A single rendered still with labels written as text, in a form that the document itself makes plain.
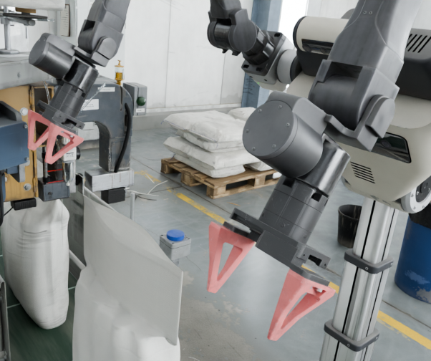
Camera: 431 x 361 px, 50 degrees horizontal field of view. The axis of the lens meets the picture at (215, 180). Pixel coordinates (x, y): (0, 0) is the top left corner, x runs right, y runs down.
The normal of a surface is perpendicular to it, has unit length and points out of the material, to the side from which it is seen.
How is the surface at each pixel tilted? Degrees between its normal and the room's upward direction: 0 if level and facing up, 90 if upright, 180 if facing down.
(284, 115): 60
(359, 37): 69
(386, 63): 89
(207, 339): 0
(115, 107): 90
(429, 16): 90
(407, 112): 40
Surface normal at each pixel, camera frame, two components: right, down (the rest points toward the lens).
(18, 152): 0.90, 0.23
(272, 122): -0.62, -0.33
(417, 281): -0.74, 0.22
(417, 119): -0.42, -0.62
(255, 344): 0.09, -0.94
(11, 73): 0.97, 0.16
